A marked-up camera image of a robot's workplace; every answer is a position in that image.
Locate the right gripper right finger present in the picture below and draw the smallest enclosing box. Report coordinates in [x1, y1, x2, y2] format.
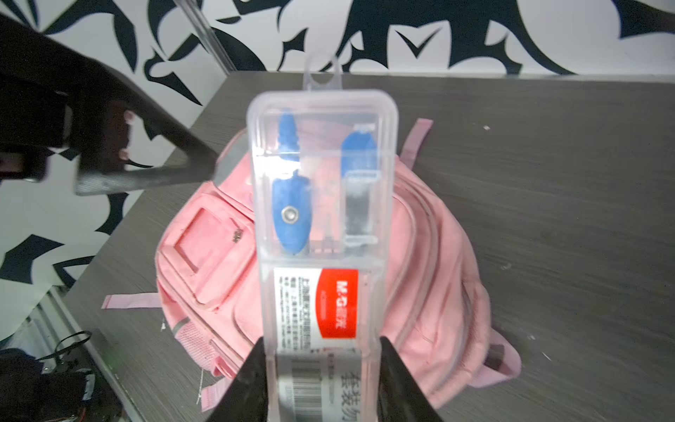
[377, 336, 443, 422]

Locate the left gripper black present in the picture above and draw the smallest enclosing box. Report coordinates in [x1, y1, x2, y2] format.
[1, 16, 217, 196]

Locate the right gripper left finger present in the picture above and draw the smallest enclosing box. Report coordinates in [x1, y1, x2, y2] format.
[207, 338, 269, 422]

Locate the pink student backpack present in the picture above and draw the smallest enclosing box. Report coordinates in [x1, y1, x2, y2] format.
[103, 119, 521, 410]

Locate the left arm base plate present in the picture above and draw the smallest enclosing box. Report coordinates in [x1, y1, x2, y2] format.
[0, 329, 125, 422]

